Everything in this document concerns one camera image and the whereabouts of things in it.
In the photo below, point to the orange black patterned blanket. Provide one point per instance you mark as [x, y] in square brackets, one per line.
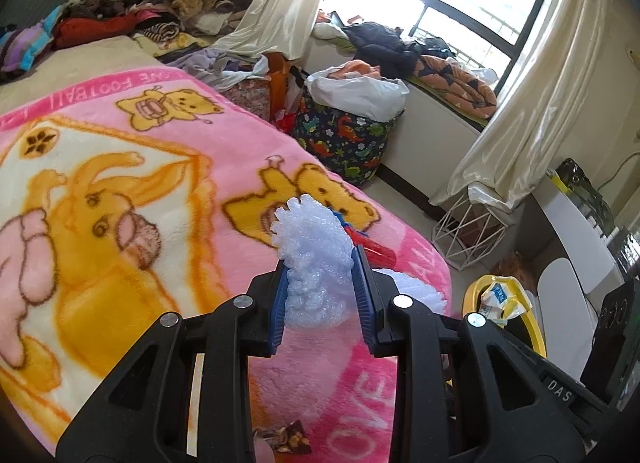
[461, 89]

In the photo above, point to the cream curtain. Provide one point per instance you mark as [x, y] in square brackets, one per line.
[282, 26]
[539, 106]

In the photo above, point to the yellow rimmed black trash bin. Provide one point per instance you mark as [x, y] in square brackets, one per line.
[525, 328]

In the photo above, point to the white desk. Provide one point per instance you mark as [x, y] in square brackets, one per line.
[594, 264]

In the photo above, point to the pink bear fleece blanket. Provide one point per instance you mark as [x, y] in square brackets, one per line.
[138, 193]

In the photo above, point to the red round snack pack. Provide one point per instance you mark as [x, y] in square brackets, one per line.
[378, 255]

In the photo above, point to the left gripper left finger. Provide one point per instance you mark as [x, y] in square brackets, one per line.
[181, 392]

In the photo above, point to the white plastic bag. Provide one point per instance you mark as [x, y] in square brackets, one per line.
[378, 99]

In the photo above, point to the white wire stool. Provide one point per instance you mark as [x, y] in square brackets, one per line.
[473, 226]

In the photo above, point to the left cream curtain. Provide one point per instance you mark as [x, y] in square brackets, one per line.
[282, 26]

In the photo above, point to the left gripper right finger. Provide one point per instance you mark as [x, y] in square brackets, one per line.
[464, 391]

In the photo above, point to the dark jacket on sill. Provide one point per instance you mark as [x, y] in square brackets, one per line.
[380, 46]

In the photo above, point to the white chair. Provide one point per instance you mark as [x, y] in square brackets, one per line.
[567, 318]

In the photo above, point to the pile of clothes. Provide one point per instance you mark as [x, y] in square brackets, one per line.
[32, 28]

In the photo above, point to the white yellow snack bag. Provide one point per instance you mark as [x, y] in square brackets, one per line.
[503, 299]

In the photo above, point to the dinosaur print laundry basket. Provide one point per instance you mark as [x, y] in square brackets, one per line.
[351, 146]

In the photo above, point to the orange paper bag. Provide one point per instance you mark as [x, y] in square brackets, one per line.
[279, 69]

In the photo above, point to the right cream curtain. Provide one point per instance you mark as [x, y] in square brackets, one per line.
[539, 106]

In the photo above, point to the brown candy wrapper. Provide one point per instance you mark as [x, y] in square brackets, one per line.
[288, 439]

